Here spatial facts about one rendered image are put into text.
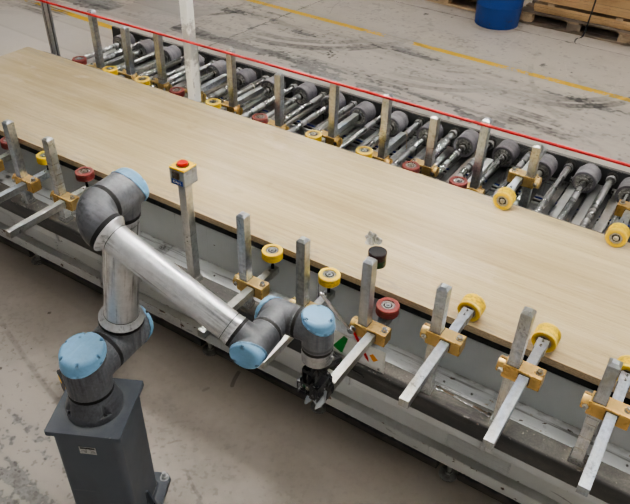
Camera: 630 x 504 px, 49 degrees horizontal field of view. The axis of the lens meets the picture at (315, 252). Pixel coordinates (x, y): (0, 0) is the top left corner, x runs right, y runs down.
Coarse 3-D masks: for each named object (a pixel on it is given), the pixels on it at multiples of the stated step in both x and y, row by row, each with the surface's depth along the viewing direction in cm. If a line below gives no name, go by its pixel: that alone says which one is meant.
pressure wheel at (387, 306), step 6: (378, 300) 232; (384, 300) 233; (390, 300) 233; (396, 300) 233; (378, 306) 230; (384, 306) 231; (390, 306) 230; (396, 306) 230; (378, 312) 230; (384, 312) 228; (390, 312) 228; (396, 312) 229; (384, 318) 229; (390, 318) 229
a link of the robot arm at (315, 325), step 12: (300, 312) 185; (312, 312) 184; (324, 312) 184; (300, 324) 184; (312, 324) 181; (324, 324) 181; (300, 336) 185; (312, 336) 182; (324, 336) 182; (312, 348) 185; (324, 348) 185
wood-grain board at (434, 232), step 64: (0, 64) 389; (64, 64) 391; (0, 128) 327; (64, 128) 328; (128, 128) 330; (192, 128) 331; (256, 128) 333; (192, 192) 285; (256, 192) 286; (320, 192) 288; (384, 192) 289; (448, 192) 290; (320, 256) 252; (448, 256) 254; (512, 256) 255; (576, 256) 256; (448, 320) 229; (512, 320) 227; (576, 320) 228
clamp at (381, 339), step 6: (354, 318) 230; (354, 324) 229; (360, 324) 228; (372, 324) 228; (378, 324) 228; (360, 330) 228; (366, 330) 227; (372, 330) 226; (378, 330) 226; (390, 330) 226; (360, 336) 230; (378, 336) 225; (384, 336) 224; (390, 336) 229; (378, 342) 227; (384, 342) 225
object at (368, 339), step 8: (384, 320) 231; (392, 320) 236; (368, 336) 225; (360, 344) 222; (368, 344) 223; (352, 352) 219; (360, 352) 219; (344, 360) 216; (352, 360) 216; (336, 368) 213; (344, 368) 213; (336, 376) 211; (344, 376) 214; (336, 384) 210
